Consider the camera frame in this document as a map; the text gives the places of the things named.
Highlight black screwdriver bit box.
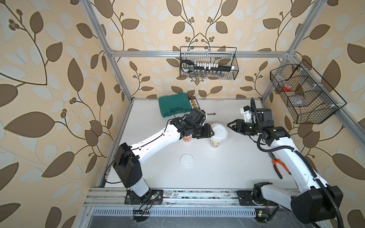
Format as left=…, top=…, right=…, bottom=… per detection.
left=189, top=97, right=200, bottom=109

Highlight black wire basket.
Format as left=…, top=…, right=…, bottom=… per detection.
left=270, top=59, right=347, bottom=124
left=179, top=46, right=239, bottom=80

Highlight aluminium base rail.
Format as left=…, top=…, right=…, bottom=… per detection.
left=82, top=187, right=303, bottom=219

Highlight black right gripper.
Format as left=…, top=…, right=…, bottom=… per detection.
left=227, top=119, right=261, bottom=136

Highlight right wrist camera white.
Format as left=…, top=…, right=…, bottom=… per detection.
left=240, top=105, right=254, bottom=123

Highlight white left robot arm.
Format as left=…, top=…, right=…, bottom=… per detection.
left=103, top=108, right=214, bottom=197

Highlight green plastic tool case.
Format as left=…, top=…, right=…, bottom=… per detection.
left=158, top=93, right=192, bottom=117

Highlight black handled scissors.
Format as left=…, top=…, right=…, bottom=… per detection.
left=180, top=60, right=195, bottom=73

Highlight orange handled pliers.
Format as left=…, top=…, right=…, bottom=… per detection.
left=267, top=151, right=292, bottom=180

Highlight black wire basket right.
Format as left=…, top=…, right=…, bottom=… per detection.
left=270, top=59, right=347, bottom=124

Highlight paper milk tea cup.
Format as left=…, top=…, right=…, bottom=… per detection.
left=210, top=137, right=225, bottom=148
left=183, top=135, right=192, bottom=143

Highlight clear plastic lid left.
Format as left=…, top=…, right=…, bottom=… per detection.
left=180, top=154, right=194, bottom=169

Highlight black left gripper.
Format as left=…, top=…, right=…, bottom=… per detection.
left=190, top=123, right=216, bottom=138

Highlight red object in basket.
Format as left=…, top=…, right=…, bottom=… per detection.
left=282, top=83, right=293, bottom=92

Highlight black wire basket back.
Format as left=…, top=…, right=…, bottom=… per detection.
left=179, top=46, right=239, bottom=80

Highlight white plastic cup lid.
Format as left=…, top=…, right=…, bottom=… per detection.
left=211, top=123, right=228, bottom=142

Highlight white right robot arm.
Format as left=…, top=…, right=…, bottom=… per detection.
left=227, top=98, right=344, bottom=228

